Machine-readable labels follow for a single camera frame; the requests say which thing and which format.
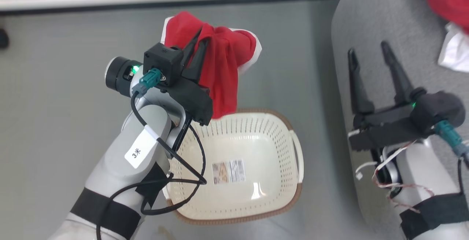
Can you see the beige perforated laundry basket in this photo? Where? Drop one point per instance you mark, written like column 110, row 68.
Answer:
column 256, row 141

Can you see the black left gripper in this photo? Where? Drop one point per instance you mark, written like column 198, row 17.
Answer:
column 194, row 100

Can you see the grey fabric sofa seat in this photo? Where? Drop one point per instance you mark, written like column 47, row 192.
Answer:
column 384, row 13

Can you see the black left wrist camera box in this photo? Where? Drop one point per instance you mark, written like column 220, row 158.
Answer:
column 161, row 60

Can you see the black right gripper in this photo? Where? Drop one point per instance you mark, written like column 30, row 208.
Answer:
column 384, row 130

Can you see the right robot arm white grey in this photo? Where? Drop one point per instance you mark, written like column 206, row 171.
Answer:
column 421, row 170

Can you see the black baseboard strip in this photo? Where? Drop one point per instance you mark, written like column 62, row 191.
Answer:
column 146, row 6

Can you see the red garment with white trim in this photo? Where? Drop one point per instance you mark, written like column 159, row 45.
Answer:
column 223, row 60

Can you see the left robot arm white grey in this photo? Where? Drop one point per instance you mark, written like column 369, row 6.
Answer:
column 121, row 166

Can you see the printed sticker label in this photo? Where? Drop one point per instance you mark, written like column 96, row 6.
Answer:
column 229, row 171

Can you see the black right wrist camera housing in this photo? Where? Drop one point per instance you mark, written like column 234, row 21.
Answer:
column 439, row 110

